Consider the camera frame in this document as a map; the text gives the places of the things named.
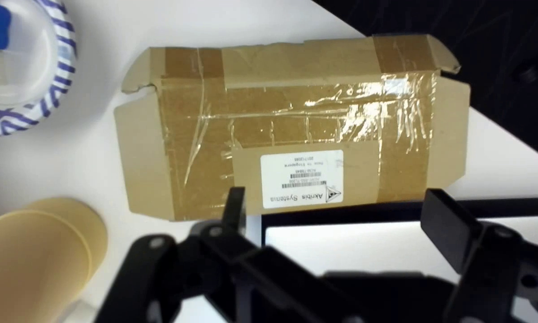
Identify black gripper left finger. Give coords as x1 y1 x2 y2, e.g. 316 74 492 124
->
221 185 248 237

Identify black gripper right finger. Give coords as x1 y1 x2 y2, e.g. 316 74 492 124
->
420 187 487 275

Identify brown taped cardboard box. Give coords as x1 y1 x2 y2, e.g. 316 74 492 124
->
114 33 474 225

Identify white flat board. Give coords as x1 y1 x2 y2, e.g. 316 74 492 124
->
244 196 538 288

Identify tan paper cup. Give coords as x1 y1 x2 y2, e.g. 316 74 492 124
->
0 209 96 323
28 196 110 291

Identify blue patterned paper plate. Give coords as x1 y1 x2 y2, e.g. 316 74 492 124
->
0 0 80 139

